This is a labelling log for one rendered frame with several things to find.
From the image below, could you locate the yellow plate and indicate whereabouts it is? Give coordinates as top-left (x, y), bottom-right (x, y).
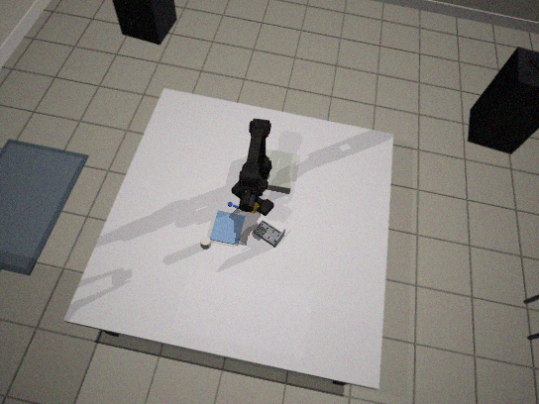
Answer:
top-left (250, 202), bottom-right (260, 213)

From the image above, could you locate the light blue flat square mat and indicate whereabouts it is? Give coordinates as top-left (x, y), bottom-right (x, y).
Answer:
top-left (210, 210), bottom-right (245, 245)

